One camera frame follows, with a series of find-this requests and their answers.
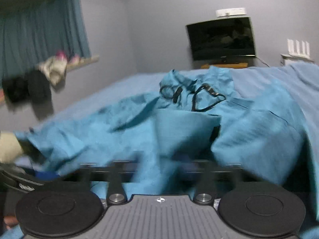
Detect light blue bed blanket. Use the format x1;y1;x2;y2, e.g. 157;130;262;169
13;62;318;238

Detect wooden window sill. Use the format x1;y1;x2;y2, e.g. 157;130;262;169
67;55;99;72

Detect teal window curtain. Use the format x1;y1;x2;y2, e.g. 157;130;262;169
1;0;91;78

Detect pink items on sill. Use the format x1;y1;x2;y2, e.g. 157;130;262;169
56;50;80;64

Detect white wifi router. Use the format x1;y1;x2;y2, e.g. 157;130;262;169
281;38;314;62

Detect wooden tv stand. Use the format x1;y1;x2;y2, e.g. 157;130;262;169
201;63;248;69

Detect black television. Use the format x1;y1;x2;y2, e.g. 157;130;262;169
186;17;256;61

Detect cream hanging garment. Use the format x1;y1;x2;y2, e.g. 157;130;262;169
37;55;68;86

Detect black hanging garment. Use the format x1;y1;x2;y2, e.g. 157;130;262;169
2;70;51;104

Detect white wall power strip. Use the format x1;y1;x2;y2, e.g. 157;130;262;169
216;8;247;18

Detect teal blue hooded jacket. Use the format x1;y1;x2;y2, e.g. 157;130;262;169
17;67;305;195

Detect left gloved hand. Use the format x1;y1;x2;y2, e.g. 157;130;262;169
0;131;38;164

